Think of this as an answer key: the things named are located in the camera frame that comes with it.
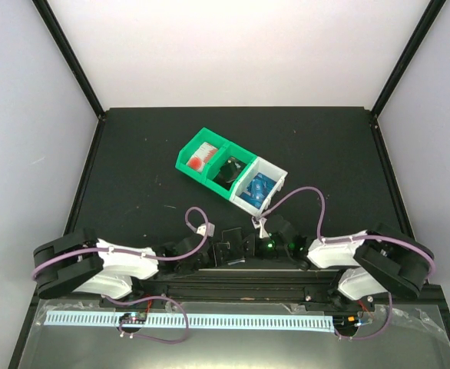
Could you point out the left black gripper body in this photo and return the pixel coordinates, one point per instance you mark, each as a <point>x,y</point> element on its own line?
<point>202,263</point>

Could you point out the green double compartment bin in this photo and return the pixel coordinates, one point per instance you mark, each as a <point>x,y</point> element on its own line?
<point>222,150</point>

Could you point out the white slotted cable duct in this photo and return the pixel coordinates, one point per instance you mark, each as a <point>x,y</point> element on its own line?
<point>194,321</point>

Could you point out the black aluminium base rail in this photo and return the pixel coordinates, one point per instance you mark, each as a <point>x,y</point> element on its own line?
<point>315,290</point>

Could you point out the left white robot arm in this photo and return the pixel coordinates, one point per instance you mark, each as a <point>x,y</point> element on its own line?
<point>81,262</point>

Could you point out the right black frame post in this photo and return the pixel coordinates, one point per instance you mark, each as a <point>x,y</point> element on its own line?
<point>417,37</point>

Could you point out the right circuit board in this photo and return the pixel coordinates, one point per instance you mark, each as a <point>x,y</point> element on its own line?
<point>351,321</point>

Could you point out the left circuit board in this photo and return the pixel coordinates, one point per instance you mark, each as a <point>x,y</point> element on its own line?
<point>133,318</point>

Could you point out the blue cards in bin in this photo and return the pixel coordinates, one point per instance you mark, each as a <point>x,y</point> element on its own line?
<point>257,190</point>

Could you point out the left black frame post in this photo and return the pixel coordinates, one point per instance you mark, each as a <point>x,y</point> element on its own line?
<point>58,35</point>

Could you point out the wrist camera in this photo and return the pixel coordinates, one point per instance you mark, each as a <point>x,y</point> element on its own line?
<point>206,230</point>
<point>259,224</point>

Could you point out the clear sleeve card holder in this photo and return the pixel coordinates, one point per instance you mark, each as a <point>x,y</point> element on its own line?
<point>229,250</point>

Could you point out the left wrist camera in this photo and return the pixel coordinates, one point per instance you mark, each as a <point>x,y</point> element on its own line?
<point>206,230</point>

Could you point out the white plastic card bin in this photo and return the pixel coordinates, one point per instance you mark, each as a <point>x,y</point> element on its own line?
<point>259,165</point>

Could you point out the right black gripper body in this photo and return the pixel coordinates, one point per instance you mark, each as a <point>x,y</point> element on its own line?
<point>266,251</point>

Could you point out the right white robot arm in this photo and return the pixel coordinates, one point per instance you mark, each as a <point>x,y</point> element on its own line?
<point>373,261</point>

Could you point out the circuit board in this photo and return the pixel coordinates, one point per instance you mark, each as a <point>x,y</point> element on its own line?
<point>133,318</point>
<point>351,321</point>

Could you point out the red and white cards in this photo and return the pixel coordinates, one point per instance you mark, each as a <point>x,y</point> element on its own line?
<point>201,157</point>

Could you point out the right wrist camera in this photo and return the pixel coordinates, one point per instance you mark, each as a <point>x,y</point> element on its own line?
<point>259,224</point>

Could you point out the black frame post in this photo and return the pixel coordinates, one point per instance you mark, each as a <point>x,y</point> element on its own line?
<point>58,35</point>
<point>417,37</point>

